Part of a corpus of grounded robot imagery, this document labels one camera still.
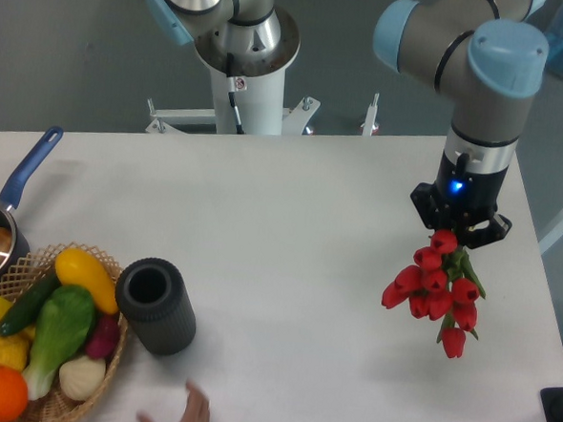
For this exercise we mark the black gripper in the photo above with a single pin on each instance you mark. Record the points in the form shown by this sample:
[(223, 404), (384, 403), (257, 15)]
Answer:
[(463, 202)]

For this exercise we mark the red tulip bouquet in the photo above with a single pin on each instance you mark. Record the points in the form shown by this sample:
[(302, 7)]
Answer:
[(440, 285)]

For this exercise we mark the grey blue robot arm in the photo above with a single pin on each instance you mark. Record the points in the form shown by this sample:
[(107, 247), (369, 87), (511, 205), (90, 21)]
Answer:
[(482, 54)]

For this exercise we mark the bare human hand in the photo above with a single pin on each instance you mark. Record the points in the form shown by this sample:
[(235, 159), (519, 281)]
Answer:
[(197, 408)]

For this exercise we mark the dark grey ribbed vase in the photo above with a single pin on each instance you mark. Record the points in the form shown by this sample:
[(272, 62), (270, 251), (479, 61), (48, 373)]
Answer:
[(151, 295)]

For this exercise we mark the red radish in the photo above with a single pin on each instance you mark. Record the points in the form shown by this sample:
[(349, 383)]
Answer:
[(104, 338)]

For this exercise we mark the yellow squash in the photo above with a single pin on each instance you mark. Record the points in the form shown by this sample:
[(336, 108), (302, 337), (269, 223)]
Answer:
[(74, 266)]

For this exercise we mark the green bok choy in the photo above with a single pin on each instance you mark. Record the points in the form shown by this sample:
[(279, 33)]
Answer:
[(62, 326)]

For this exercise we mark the white garlic bulb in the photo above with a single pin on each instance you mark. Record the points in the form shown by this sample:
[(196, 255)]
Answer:
[(81, 377)]

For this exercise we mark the woven wicker basket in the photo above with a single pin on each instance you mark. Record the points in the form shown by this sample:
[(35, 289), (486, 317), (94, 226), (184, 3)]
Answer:
[(56, 406)]

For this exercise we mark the green cucumber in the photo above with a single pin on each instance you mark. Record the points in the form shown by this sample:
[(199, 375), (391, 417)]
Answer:
[(26, 309)]

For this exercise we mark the orange fruit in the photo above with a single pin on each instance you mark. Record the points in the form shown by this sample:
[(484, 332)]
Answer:
[(13, 394)]

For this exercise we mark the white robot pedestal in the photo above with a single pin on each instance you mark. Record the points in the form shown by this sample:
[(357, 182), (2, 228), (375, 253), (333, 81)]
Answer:
[(247, 67)]

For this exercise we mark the blue handled saucepan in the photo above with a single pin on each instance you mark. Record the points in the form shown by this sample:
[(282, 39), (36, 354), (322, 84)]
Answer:
[(13, 190)]

